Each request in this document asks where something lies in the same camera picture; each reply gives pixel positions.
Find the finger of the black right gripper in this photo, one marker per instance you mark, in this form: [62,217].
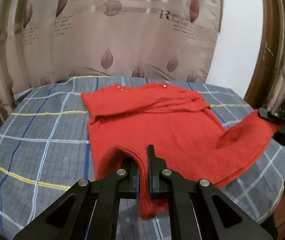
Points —
[275,117]

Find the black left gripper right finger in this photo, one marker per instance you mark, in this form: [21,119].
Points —
[198,209]

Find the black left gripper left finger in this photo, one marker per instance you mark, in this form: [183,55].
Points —
[88,210]

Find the red knit sweater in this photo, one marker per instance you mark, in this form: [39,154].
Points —
[181,127]

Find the grey plaid bed sheet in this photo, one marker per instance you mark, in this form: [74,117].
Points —
[44,149]

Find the beige leaf print curtain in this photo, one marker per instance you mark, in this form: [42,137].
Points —
[44,41]

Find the dark wooden bed frame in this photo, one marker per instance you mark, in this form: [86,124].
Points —
[267,86]

